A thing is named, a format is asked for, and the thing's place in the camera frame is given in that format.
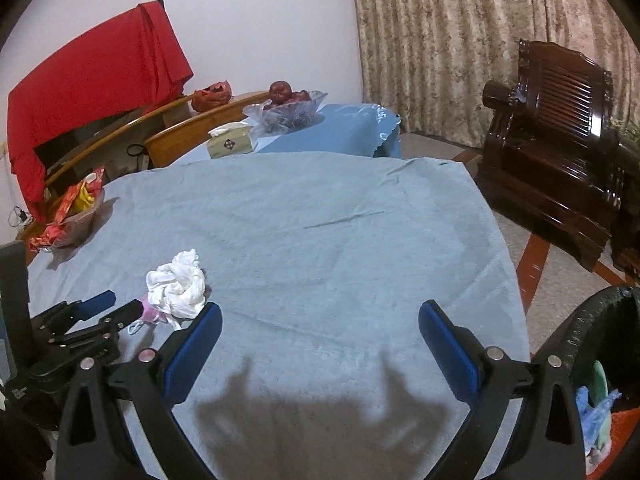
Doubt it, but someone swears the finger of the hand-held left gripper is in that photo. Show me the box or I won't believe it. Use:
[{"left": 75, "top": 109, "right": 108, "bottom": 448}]
[
  {"left": 29, "top": 289, "right": 118, "bottom": 335},
  {"left": 49, "top": 299, "right": 145, "bottom": 350}
]

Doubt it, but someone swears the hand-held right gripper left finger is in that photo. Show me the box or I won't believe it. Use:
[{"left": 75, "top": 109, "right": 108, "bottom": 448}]
[{"left": 54, "top": 301, "right": 223, "bottom": 480}]

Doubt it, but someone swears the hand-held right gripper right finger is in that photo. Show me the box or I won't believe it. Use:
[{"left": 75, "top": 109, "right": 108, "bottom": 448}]
[{"left": 418, "top": 300, "right": 587, "bottom": 480}]

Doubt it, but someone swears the pink face mask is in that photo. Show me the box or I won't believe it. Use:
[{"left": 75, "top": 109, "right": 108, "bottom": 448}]
[{"left": 127, "top": 297, "right": 171, "bottom": 336}]

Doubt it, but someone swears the white tissue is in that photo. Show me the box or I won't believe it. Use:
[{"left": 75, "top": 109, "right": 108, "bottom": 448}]
[{"left": 145, "top": 249, "right": 207, "bottom": 320}]

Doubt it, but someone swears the black trash bin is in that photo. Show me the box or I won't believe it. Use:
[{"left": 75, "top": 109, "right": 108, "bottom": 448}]
[{"left": 530, "top": 285, "right": 640, "bottom": 480}]

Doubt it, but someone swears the blue plastic bag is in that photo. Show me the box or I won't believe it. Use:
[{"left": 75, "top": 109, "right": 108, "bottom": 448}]
[{"left": 575, "top": 385, "right": 623, "bottom": 456}]

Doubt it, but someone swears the orange mesh bag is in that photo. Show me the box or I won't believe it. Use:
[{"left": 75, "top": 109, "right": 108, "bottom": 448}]
[{"left": 612, "top": 407, "right": 640, "bottom": 466}]

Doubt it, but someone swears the glass snack bowl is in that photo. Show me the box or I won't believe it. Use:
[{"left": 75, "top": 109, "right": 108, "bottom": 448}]
[{"left": 47, "top": 187, "right": 106, "bottom": 251}]

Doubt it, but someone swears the red gold snack packet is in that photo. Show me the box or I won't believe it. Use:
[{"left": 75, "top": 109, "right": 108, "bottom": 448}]
[
  {"left": 52, "top": 192, "right": 76, "bottom": 226},
  {"left": 27, "top": 222, "right": 68, "bottom": 253}
]

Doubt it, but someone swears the yellow snack packet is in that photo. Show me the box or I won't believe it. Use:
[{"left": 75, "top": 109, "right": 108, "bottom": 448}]
[{"left": 75, "top": 180, "right": 98, "bottom": 213}]

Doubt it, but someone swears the black television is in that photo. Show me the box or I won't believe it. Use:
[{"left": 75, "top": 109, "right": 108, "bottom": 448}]
[{"left": 32, "top": 110, "right": 133, "bottom": 173}]

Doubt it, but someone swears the patterned tissue box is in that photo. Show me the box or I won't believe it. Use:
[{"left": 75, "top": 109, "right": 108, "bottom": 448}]
[{"left": 207, "top": 122, "right": 257, "bottom": 160}]

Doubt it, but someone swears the dark wooden armchair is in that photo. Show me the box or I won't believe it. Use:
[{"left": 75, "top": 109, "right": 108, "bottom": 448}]
[{"left": 474, "top": 38, "right": 628, "bottom": 273}]

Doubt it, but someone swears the dark wooden side table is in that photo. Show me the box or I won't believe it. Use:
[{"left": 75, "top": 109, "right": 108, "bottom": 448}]
[{"left": 612, "top": 135, "right": 640, "bottom": 276}]

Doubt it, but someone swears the red orange bag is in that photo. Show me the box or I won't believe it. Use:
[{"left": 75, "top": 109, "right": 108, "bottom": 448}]
[{"left": 191, "top": 80, "right": 233, "bottom": 112}]

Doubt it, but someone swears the red cloth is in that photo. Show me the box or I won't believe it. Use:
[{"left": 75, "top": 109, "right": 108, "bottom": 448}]
[{"left": 6, "top": 1, "right": 195, "bottom": 223}]

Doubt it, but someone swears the glass fruit bowl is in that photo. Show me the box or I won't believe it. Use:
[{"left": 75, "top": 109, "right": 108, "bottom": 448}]
[{"left": 243, "top": 91, "right": 328, "bottom": 138}]

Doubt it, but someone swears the beige patterned curtain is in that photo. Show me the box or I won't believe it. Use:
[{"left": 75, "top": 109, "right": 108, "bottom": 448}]
[{"left": 345, "top": 0, "right": 640, "bottom": 148}]

